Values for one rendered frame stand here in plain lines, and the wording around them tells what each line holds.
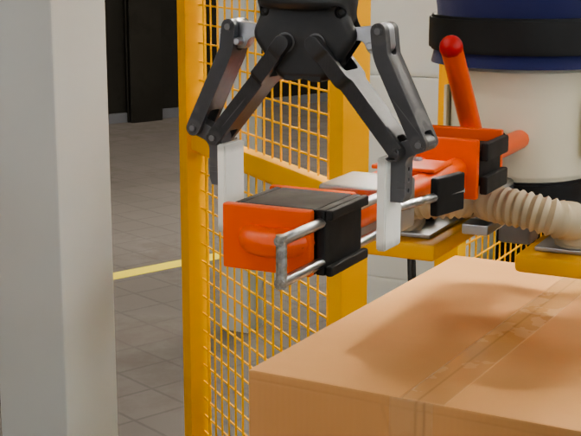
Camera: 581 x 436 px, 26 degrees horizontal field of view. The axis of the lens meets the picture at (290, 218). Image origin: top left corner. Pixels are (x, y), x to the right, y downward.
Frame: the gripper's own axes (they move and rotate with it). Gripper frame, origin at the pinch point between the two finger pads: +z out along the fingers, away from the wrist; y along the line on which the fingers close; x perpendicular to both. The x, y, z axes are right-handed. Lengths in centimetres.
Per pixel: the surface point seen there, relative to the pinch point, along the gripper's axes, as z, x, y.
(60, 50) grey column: -3, -92, 95
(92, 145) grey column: 15, -100, 95
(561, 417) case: 24.2, -30.9, -12.3
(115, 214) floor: 119, -455, 347
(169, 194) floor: 119, -518, 352
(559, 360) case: 24, -48, -7
